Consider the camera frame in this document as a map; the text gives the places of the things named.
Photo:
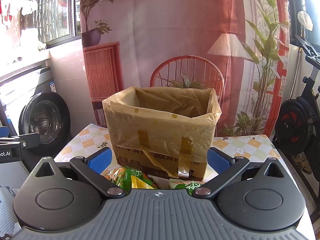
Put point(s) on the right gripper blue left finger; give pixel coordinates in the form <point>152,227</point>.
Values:
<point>89,169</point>

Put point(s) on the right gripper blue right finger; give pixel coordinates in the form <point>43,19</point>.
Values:
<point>229,171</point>

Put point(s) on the black front-load washing machine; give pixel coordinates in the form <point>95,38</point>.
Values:
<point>31,104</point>

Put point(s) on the black exercise bike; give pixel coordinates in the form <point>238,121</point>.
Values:
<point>297,125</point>

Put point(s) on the green chip bag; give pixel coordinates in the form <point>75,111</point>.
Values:
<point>122,177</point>

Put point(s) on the yellow chip bag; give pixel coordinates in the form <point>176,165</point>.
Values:
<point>142,183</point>

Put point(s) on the cardboard box with plastic liner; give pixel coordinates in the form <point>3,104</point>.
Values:
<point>163,131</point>

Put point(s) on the small green mooncake packet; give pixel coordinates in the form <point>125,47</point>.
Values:
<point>189,185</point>

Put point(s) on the window with metal grille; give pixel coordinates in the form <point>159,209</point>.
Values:
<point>52,22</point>

